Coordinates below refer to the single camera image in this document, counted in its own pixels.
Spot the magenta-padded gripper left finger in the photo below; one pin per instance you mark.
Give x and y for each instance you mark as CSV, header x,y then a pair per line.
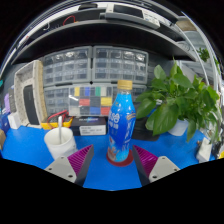
x,y
63,166

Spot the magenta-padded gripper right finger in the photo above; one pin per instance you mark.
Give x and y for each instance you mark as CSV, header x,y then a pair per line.
x,y
161,167

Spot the blue drink bottle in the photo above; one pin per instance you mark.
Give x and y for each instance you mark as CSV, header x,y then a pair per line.
x,y
120,126

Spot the white ribbed cup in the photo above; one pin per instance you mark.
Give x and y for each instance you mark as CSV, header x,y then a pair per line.
x,y
61,148

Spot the metal spoon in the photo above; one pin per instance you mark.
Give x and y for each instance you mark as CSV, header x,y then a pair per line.
x,y
60,130

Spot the black flat case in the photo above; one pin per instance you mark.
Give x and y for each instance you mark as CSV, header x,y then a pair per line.
x,y
141,131

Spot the yellow multimeter with red leads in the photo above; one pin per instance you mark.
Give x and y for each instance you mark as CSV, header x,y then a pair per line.
x,y
50,125

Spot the small white block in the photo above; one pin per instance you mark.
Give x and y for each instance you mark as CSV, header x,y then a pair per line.
x,y
204,151

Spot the black box with white label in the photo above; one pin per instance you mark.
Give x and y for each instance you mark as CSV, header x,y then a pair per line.
x,y
88,126

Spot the green plant in white pot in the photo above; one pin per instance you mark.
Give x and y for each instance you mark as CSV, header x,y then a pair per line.
x,y
173,106

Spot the small white container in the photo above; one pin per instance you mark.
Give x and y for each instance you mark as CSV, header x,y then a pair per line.
x,y
14,120

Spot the black rectangular speaker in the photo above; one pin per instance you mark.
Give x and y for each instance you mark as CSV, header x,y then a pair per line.
x,y
31,105

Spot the drawer cabinet with coloured drawers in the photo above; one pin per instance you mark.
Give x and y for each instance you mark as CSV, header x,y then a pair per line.
x,y
90,101

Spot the blue carton box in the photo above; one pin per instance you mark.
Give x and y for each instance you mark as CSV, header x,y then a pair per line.
x,y
4,123

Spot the white perforated tray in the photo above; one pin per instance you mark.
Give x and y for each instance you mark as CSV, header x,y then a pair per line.
x,y
36,76

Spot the white metal rack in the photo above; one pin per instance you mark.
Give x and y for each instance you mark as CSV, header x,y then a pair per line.
x,y
203,43

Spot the dark shelf unit with equipment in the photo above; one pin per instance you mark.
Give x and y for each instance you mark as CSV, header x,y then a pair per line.
x,y
100,35

